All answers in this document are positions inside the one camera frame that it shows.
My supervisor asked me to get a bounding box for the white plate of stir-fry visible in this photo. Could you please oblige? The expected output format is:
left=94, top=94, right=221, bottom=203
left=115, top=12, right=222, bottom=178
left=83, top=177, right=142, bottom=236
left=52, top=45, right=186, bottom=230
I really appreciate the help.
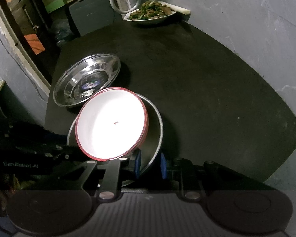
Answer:
left=124, top=0, right=175, bottom=22

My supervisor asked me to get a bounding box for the dark grey cabinet box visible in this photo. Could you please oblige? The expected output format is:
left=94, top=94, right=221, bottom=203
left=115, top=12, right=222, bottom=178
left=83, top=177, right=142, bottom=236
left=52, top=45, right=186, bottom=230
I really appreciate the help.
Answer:
left=69, top=0, right=122, bottom=36

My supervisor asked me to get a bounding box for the white ceramic bowl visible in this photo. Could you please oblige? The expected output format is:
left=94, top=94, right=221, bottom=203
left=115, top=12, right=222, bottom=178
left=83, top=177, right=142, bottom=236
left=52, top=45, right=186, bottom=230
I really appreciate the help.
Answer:
left=75, top=87, right=149, bottom=162

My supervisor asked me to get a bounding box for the green box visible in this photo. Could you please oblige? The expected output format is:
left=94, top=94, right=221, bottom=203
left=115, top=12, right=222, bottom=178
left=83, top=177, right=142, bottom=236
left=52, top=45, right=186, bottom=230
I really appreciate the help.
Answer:
left=45, top=0, right=65, bottom=13

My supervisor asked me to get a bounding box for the deep steel bowl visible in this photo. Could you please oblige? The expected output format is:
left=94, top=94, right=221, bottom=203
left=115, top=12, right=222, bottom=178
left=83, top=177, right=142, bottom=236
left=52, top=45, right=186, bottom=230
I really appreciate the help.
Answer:
left=66, top=94, right=164, bottom=187

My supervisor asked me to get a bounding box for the steel plate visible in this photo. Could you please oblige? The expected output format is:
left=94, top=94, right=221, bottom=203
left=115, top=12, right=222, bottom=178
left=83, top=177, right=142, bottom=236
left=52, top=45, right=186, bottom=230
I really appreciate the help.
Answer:
left=53, top=53, right=121, bottom=108

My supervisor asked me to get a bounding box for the wooden door frame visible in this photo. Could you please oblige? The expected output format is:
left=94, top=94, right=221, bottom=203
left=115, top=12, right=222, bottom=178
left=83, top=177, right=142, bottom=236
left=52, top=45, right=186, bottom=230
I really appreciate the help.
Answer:
left=0, top=5, right=51, bottom=97

